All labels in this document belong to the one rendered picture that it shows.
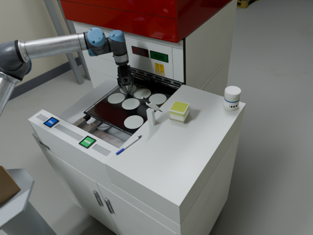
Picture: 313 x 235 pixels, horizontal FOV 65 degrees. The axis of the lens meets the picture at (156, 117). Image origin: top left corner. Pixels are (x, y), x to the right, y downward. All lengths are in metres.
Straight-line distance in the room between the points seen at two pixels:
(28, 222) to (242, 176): 1.54
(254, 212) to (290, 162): 0.59
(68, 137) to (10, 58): 0.41
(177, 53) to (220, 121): 0.41
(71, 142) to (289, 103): 2.34
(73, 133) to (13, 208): 0.39
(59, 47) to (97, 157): 0.49
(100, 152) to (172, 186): 0.35
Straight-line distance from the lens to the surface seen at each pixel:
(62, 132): 1.25
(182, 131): 1.10
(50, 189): 2.33
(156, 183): 0.94
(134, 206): 1.17
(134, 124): 1.25
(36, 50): 1.18
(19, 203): 1.26
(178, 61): 1.32
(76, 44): 1.16
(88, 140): 1.15
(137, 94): 1.45
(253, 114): 2.72
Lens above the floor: 1.75
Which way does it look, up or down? 42 degrees down
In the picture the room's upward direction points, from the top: 7 degrees counter-clockwise
